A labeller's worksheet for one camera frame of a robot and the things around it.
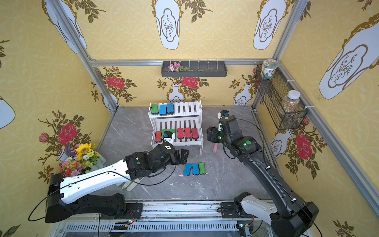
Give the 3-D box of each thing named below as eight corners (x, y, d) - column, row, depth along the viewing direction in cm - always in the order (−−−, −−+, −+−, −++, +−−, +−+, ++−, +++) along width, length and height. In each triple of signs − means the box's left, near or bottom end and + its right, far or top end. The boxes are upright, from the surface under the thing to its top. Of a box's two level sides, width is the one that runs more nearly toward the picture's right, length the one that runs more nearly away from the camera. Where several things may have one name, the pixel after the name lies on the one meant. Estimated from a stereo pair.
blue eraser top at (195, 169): (192, 175, 88) (192, 173, 86) (192, 164, 92) (192, 163, 90) (199, 175, 88) (199, 173, 86) (198, 164, 92) (198, 163, 90)
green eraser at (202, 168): (198, 174, 88) (199, 172, 87) (198, 163, 92) (198, 162, 91) (205, 174, 88) (205, 172, 87) (204, 163, 92) (205, 162, 91)
